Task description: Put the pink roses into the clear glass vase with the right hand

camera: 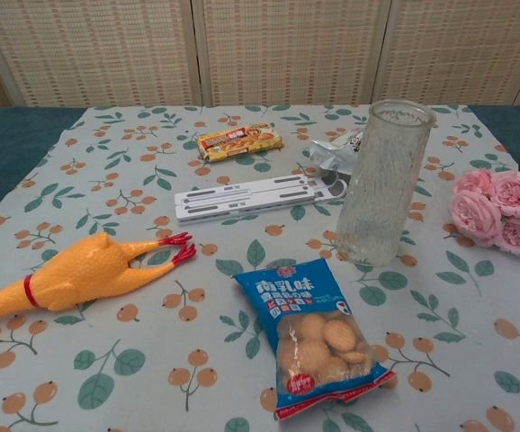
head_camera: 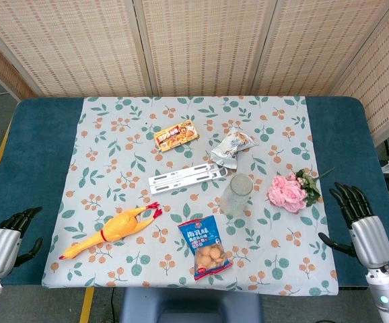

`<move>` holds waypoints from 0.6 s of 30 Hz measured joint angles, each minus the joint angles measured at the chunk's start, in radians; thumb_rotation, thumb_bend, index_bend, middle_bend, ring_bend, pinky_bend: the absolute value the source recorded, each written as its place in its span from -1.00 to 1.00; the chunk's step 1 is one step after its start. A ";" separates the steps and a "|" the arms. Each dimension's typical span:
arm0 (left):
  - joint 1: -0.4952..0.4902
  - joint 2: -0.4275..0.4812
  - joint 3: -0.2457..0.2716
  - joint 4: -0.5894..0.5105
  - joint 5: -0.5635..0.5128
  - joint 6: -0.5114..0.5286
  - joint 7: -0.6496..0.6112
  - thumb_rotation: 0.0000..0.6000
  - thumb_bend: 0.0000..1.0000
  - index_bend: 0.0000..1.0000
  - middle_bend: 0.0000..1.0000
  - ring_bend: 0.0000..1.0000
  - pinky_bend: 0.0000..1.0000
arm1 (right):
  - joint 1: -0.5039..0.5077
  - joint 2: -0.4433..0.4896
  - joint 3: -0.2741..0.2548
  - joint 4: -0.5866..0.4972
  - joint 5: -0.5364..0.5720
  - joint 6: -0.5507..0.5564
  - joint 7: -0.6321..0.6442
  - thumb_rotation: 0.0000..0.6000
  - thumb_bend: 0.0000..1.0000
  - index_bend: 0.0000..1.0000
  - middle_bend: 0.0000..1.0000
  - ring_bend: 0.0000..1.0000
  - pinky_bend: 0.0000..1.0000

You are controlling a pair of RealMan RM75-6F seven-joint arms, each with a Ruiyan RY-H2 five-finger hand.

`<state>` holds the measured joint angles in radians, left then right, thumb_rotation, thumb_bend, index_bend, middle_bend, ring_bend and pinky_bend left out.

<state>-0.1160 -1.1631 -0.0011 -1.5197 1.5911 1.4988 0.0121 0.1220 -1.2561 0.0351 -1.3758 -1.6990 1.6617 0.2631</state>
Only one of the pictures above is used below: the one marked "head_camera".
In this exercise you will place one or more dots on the yellow rubber chicken toy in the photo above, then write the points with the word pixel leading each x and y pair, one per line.
pixel 113 230

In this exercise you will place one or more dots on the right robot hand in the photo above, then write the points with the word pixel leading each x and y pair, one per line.
pixel 369 239

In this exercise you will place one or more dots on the curry box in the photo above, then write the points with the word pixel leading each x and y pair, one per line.
pixel 177 136

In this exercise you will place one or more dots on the woven folding screen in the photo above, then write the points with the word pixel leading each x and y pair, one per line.
pixel 194 47

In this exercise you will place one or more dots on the pink flower bouquet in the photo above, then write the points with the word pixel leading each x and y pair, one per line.
pixel 290 193

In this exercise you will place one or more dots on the floral tablecloth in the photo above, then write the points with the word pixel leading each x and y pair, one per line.
pixel 187 202

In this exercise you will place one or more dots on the silver folding stand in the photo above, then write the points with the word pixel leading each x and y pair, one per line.
pixel 186 177

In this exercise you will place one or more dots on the blue biscuit snack bag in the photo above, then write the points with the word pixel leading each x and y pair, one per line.
pixel 205 247

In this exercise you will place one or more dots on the clear glass cup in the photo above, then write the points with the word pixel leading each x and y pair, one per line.
pixel 236 195

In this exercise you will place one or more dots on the silver snack packet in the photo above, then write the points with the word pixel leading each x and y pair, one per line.
pixel 231 148

